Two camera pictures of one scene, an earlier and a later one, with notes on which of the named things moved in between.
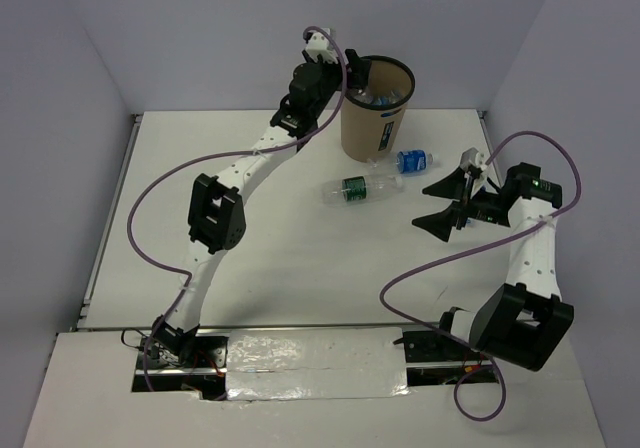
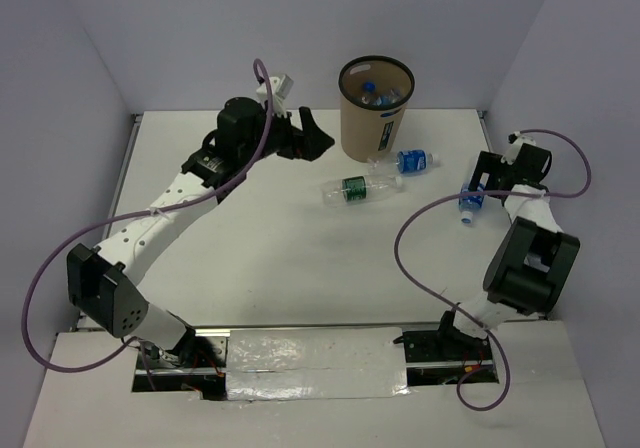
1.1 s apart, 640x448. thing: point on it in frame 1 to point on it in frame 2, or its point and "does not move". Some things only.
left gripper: [358, 77] to [306, 144]
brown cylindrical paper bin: [372, 117] does not move
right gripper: [454, 187] to [489, 163]
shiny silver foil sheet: [293, 363] does not move
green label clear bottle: [355, 190] does not move
